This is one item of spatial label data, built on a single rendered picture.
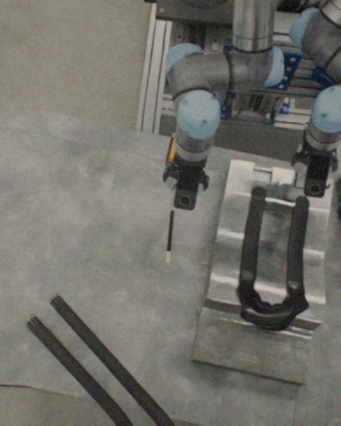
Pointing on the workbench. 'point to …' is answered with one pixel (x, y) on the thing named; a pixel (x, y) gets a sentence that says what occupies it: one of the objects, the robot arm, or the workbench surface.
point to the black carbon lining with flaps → (280, 314)
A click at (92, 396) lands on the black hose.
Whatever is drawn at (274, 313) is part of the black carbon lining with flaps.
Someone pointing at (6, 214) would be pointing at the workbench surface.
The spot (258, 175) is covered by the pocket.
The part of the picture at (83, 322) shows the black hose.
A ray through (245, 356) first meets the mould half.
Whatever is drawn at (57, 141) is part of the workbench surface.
